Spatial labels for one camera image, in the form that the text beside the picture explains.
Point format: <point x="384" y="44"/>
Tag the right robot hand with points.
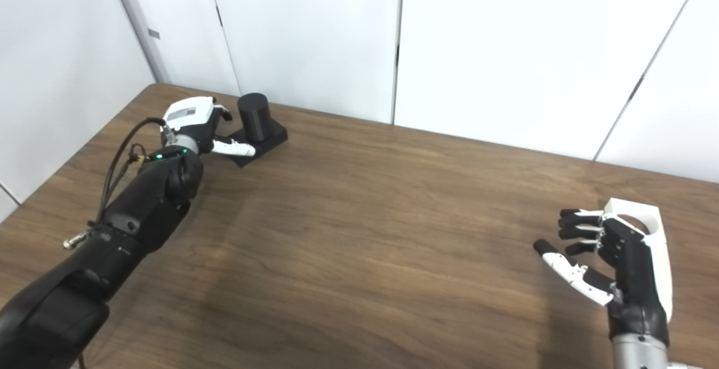
<point x="635" y="268"/>

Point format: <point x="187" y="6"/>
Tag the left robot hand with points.
<point x="191" y="119"/>

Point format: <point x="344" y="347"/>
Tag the white square piece with hole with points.
<point x="623" y="207"/>

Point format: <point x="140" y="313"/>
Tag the black peg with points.
<point x="255" y="119"/>

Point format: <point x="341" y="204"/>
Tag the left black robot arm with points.
<point x="140" y="212"/>

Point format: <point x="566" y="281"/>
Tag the grey tag on wall post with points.
<point x="153" y="33"/>

